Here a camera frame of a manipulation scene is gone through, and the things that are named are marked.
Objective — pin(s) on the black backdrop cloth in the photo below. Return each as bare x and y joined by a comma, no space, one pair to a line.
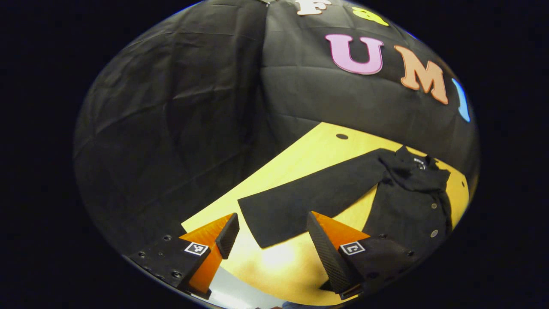
193,128

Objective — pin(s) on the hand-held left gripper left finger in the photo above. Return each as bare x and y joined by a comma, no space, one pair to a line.
227,236

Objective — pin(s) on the black button jacket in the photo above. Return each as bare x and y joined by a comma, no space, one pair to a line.
321,197

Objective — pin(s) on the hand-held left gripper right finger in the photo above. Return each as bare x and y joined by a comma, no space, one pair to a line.
328,257

